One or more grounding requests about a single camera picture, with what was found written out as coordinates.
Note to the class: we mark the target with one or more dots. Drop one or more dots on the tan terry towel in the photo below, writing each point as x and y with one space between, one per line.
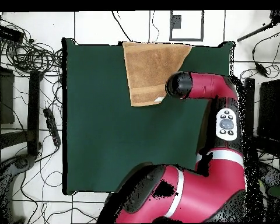
151 67

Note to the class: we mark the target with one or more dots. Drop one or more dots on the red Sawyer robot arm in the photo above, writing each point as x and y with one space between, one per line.
200 191

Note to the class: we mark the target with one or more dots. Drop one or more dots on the dark flat panel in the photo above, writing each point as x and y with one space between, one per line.
270 109
5 98

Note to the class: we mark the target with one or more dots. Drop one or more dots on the dark green table cloth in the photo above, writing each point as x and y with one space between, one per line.
95 140

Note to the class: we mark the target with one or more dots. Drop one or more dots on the black power strip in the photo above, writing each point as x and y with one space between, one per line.
51 127

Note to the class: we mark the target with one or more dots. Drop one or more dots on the black L-shaped stand foot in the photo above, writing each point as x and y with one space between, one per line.
33 112
250 105

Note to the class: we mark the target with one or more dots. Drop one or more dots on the small grey square plate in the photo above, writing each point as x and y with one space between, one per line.
175 21

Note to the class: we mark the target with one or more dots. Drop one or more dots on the black power adapter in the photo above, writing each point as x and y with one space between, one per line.
261 69

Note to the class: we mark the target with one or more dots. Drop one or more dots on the black rod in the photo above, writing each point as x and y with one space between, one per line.
254 32

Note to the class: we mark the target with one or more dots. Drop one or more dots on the black electronics box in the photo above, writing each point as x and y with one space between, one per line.
8 33

